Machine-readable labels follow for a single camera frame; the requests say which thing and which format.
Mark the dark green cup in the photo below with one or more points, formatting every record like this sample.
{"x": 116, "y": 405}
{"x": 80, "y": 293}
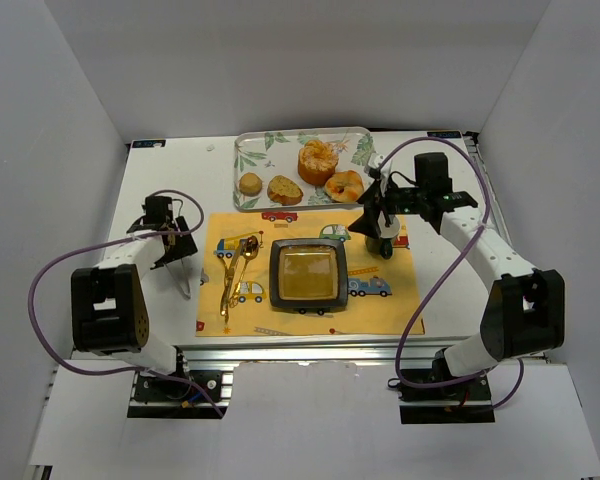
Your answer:
{"x": 382, "y": 247}

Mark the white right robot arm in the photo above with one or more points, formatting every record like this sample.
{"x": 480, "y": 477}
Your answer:
{"x": 525, "y": 309}

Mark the leaf-patterned white tray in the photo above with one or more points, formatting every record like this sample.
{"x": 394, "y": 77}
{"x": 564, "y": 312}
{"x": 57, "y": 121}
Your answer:
{"x": 272, "y": 153}

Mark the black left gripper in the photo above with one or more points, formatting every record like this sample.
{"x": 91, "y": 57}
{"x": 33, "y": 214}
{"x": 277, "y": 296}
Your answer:
{"x": 178, "y": 249}

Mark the small round muffin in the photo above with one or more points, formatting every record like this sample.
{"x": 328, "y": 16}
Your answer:
{"x": 250, "y": 184}

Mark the yellow vehicle-print placemat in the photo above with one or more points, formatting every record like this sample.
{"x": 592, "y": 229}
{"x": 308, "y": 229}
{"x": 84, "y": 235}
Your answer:
{"x": 382, "y": 293}

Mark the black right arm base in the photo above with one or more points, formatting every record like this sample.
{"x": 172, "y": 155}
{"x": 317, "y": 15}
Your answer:
{"x": 469, "y": 402}

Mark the black square plate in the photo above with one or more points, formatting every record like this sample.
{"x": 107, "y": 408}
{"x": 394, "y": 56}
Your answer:
{"x": 308, "y": 275}

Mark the gold fork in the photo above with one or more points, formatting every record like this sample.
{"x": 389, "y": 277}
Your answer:
{"x": 229, "y": 275}

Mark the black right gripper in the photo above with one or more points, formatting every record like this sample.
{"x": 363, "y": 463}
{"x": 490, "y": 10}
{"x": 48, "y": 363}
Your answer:
{"x": 376, "y": 211}

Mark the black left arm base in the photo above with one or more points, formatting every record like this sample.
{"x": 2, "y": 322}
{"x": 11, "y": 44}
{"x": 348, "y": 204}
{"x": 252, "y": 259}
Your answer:
{"x": 155, "y": 398}

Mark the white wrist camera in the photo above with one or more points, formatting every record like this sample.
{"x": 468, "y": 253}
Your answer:
{"x": 374, "y": 164}

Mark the orange frosted bundt cake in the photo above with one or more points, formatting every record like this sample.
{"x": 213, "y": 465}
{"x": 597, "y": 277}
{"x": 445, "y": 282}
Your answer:
{"x": 317, "y": 162}

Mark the glazed bagel bread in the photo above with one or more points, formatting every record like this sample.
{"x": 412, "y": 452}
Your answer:
{"x": 345, "y": 187}

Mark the gold spoon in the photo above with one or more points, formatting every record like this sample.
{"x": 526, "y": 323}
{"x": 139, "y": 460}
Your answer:
{"x": 249, "y": 249}

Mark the sliced bread piece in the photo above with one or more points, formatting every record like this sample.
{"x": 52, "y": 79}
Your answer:
{"x": 284, "y": 191}

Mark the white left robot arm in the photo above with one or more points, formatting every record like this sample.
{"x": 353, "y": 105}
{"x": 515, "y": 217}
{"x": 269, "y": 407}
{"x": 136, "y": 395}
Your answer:
{"x": 109, "y": 312}

